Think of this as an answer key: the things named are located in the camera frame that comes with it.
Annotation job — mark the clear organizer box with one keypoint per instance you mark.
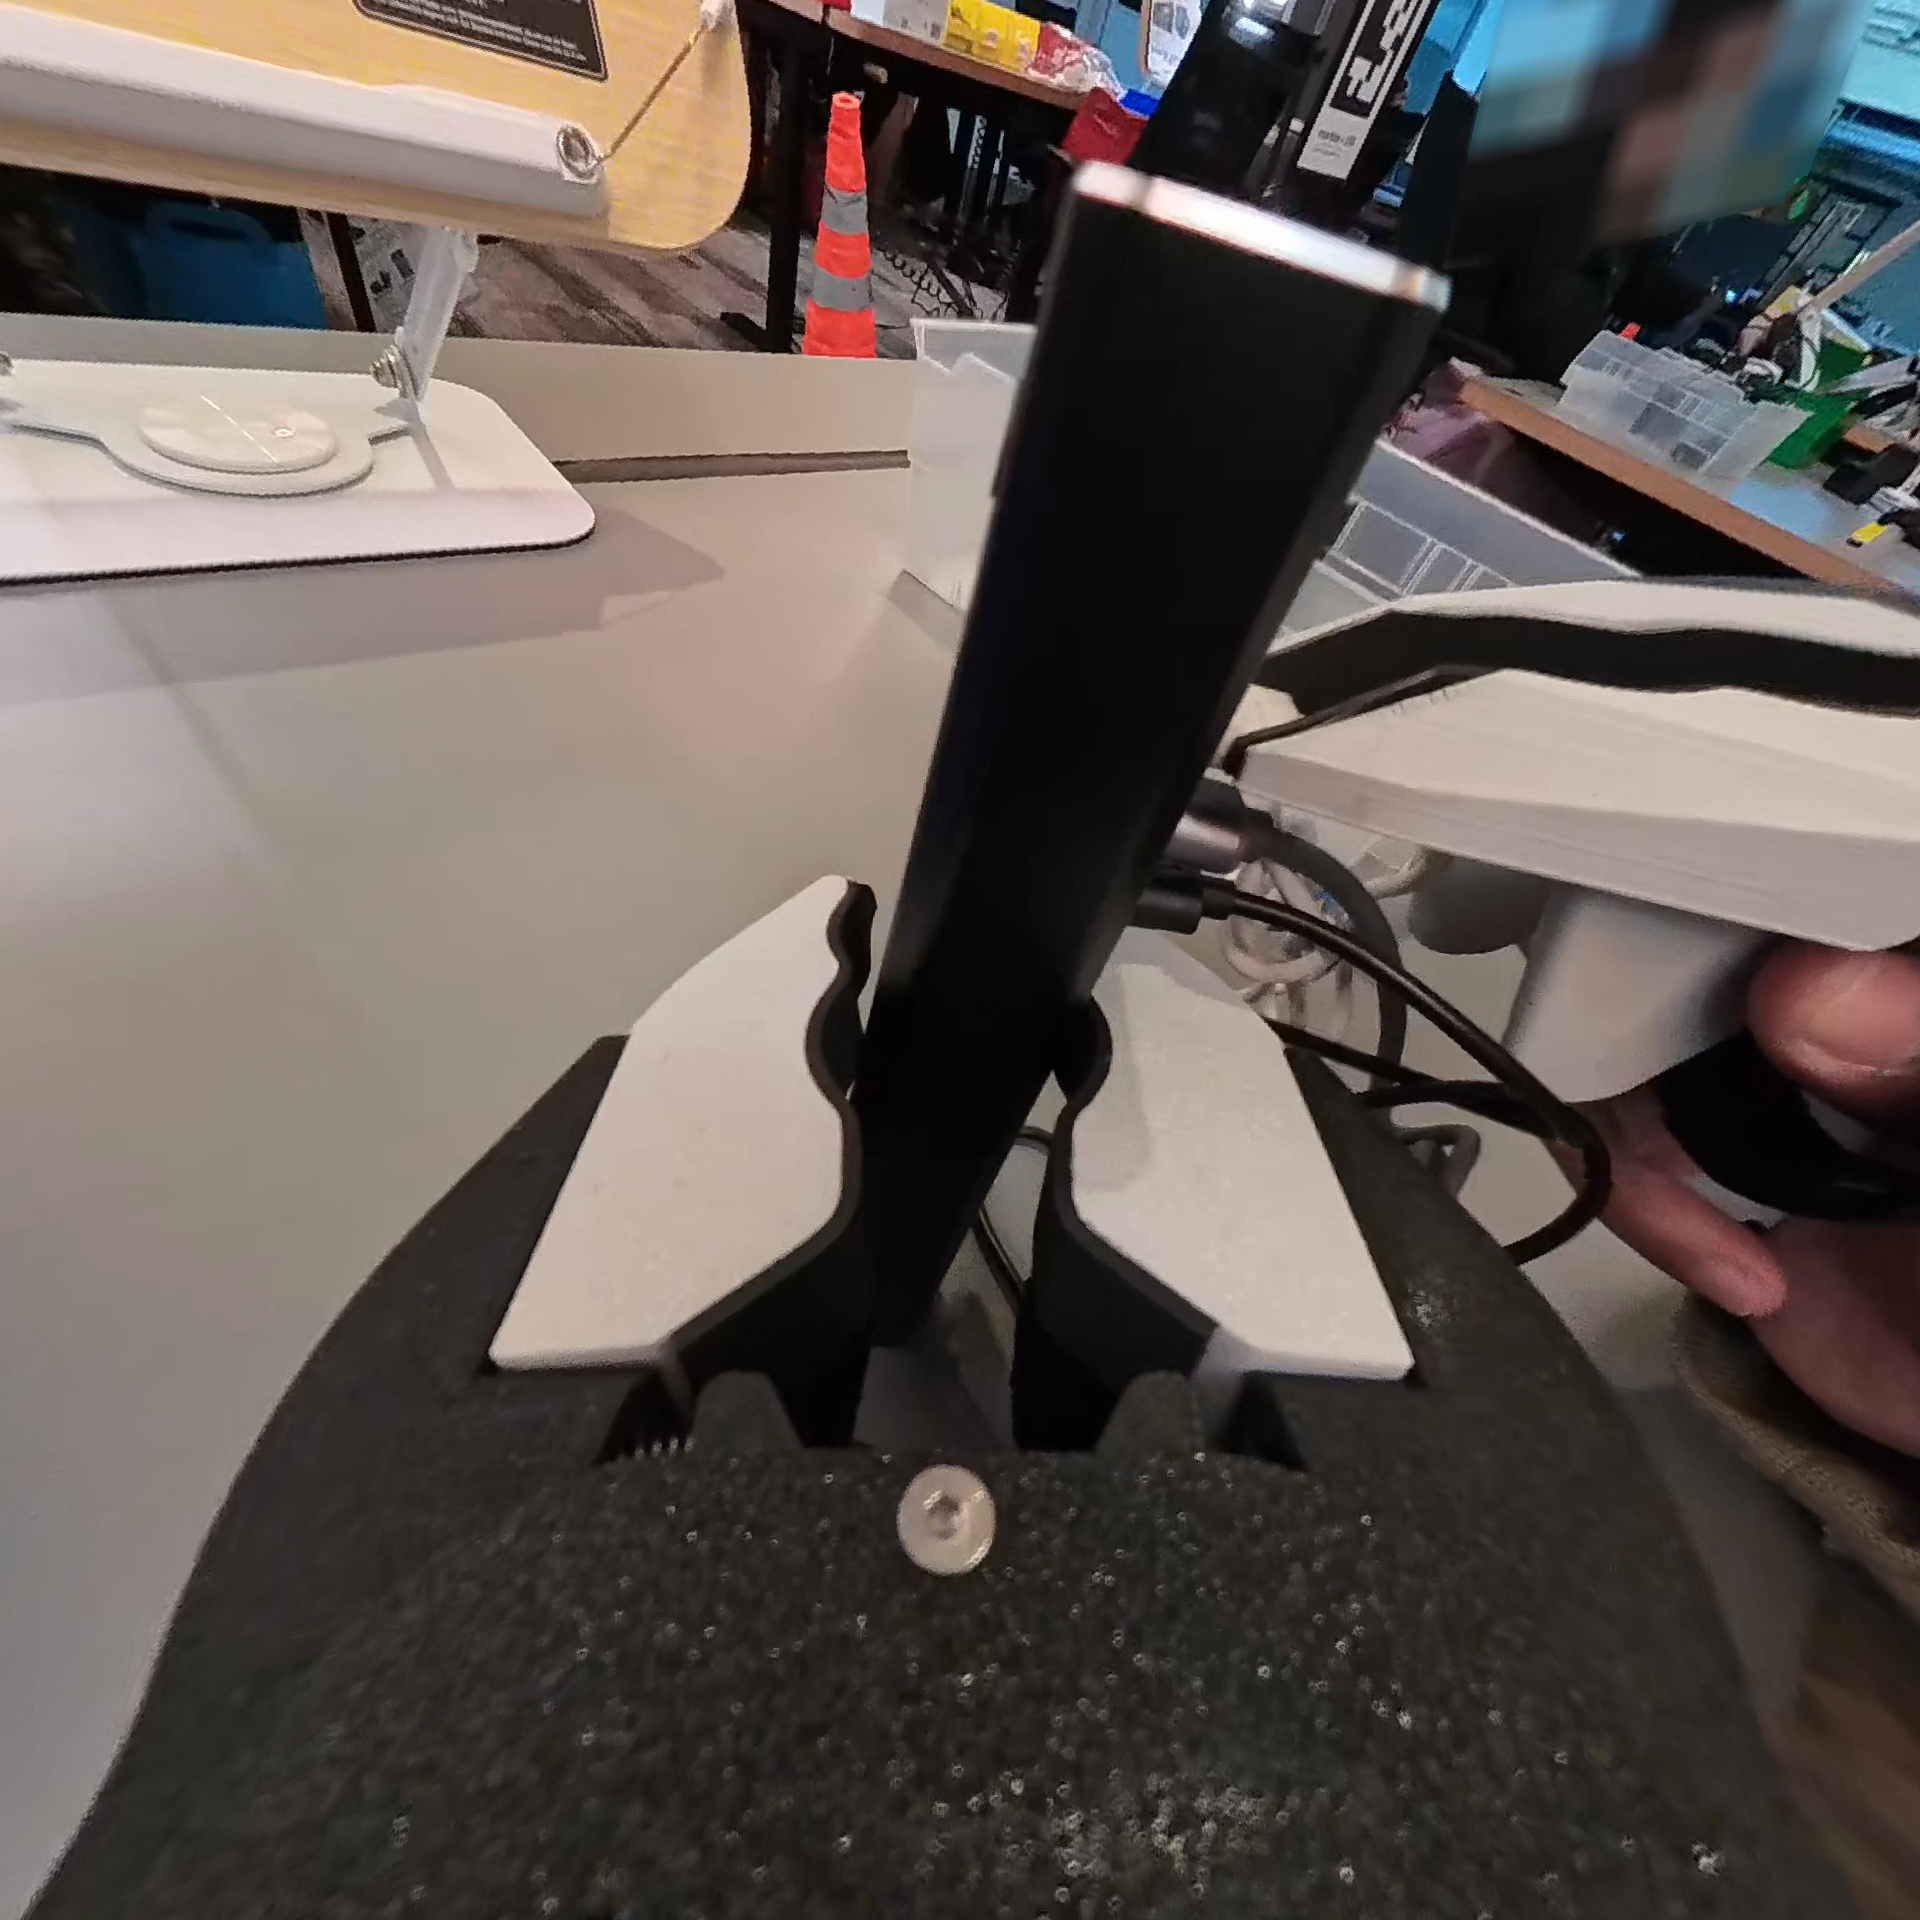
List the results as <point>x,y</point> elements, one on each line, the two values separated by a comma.
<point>1680,405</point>

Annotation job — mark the wooden stand with white base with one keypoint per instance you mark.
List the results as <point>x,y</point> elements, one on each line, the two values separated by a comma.
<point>299,451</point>

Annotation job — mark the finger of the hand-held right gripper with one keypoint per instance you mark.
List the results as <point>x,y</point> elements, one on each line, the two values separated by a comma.
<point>1651,811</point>
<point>1651,630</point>

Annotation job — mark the black USB hub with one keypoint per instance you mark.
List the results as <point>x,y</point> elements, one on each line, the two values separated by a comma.
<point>1142,600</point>

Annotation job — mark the black white marker sign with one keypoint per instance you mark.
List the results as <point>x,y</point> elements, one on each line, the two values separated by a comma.
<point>1373,77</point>

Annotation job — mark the clear plastic bin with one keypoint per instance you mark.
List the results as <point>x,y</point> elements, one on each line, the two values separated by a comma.
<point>961,451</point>

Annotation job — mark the background wooden table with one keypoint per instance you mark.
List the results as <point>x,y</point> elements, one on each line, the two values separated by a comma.
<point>931,53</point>
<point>1725,504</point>

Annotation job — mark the orange traffic cone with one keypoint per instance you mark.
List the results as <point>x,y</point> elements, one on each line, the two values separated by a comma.
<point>839,242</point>

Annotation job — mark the person's right hand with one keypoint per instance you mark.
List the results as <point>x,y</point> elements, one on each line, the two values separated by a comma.
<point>1799,1320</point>

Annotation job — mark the green plastic bin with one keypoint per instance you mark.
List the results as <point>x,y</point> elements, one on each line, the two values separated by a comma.
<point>1839,412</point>

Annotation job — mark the person's right forearm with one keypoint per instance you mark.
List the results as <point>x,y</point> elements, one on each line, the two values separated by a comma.
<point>1799,1500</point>

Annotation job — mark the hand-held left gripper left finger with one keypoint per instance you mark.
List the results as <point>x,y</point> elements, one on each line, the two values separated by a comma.
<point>674,1184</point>

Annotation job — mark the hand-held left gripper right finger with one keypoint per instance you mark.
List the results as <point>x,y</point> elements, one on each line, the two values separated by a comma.
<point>1245,1184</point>

